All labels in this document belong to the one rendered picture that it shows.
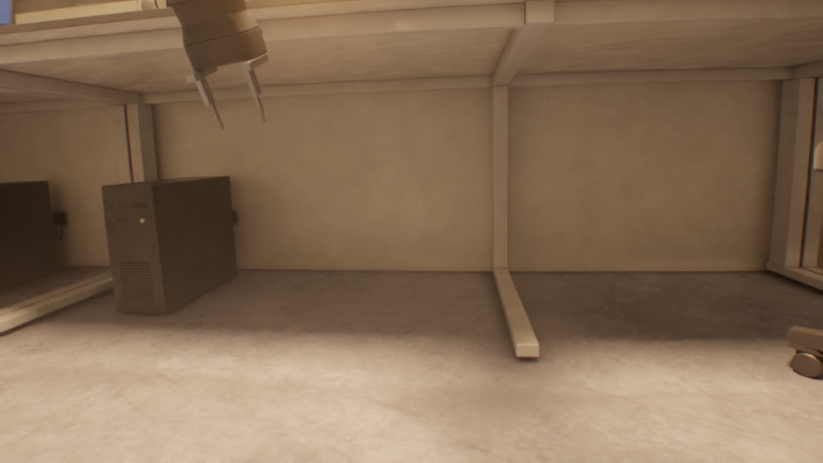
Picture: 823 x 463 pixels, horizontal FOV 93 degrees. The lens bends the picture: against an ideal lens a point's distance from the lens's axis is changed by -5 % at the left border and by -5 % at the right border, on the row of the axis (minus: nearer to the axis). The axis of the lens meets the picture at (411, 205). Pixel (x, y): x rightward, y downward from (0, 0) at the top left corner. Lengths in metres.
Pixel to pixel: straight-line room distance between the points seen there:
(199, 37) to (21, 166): 2.09
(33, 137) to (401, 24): 1.96
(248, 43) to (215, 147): 1.42
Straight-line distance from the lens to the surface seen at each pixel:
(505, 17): 0.83
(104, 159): 2.21
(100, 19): 1.03
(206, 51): 0.49
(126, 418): 0.98
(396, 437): 0.78
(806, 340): 1.16
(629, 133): 1.72
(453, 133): 1.60
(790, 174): 1.89
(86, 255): 2.35
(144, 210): 1.41
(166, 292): 1.45
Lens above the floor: 0.47
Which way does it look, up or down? 7 degrees down
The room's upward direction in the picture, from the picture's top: 1 degrees counter-clockwise
